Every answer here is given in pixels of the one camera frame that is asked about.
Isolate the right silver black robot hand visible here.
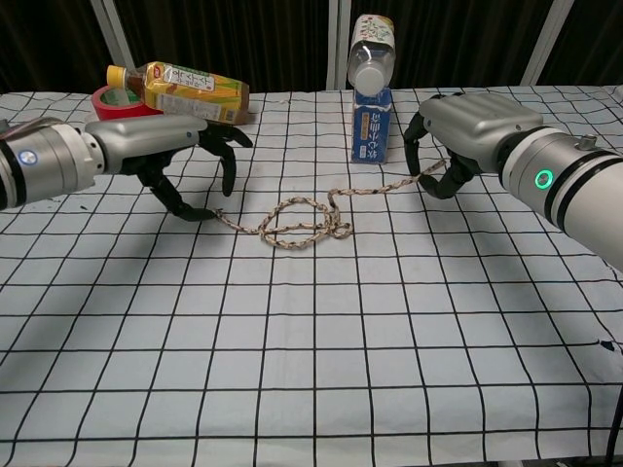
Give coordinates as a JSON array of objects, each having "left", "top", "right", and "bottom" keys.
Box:
[{"left": 403, "top": 91, "right": 544, "bottom": 200}]

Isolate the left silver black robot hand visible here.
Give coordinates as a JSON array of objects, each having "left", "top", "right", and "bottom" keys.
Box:
[{"left": 83, "top": 115, "right": 254, "bottom": 223}]

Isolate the beige speckled braided rope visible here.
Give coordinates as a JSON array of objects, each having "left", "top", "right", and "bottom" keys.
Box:
[{"left": 209, "top": 158, "right": 448, "bottom": 251}]

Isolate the red tape roll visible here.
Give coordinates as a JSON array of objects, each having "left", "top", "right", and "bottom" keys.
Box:
[{"left": 91, "top": 86, "right": 165, "bottom": 121}]

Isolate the yellow label tea bottle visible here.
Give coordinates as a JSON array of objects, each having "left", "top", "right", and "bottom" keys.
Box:
[{"left": 106, "top": 60, "right": 251, "bottom": 126}]

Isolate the blue white carton box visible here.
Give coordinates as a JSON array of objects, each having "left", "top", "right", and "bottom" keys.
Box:
[{"left": 349, "top": 86, "right": 394, "bottom": 166}]

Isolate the clear white cap bottle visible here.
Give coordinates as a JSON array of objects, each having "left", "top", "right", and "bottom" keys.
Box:
[{"left": 346, "top": 14, "right": 397, "bottom": 97}]

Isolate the white black grid tablecloth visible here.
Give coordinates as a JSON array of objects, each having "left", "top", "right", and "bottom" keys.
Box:
[{"left": 0, "top": 85, "right": 623, "bottom": 465}]

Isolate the white metal frame post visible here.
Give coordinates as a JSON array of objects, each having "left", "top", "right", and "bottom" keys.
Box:
[
  {"left": 325, "top": 0, "right": 352, "bottom": 90},
  {"left": 520, "top": 0, "right": 576, "bottom": 88},
  {"left": 90, "top": 0, "right": 138, "bottom": 72}
]

